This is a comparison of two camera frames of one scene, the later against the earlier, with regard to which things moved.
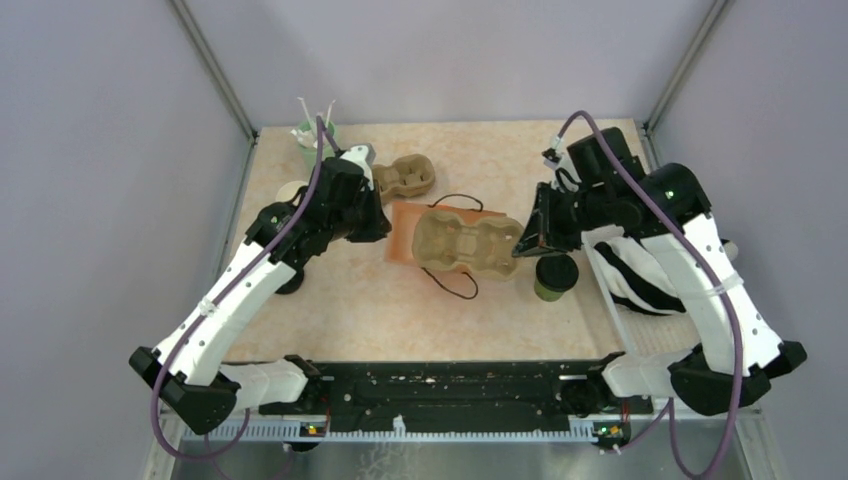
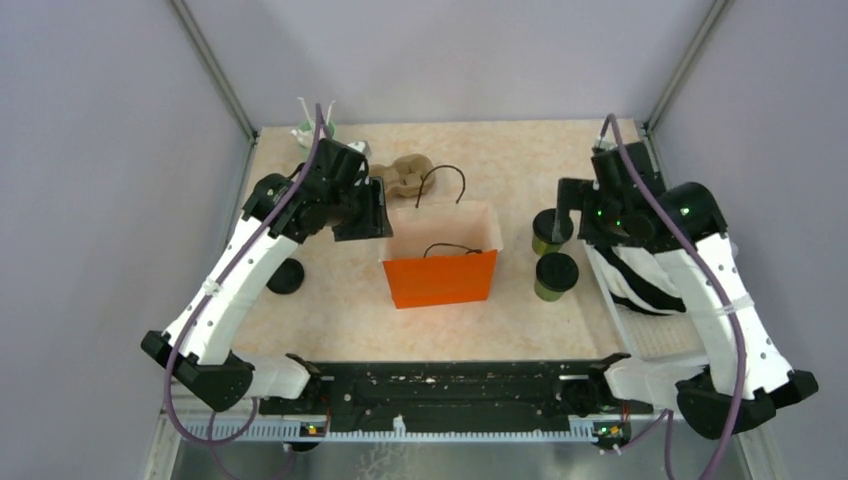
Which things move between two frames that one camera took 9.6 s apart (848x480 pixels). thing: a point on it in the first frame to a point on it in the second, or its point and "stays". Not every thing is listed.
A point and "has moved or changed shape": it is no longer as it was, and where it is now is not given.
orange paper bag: (403, 215) has moved or changed shape
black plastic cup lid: (556, 272) stays
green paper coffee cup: (546, 293) stays
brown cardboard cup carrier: (409, 175) stays
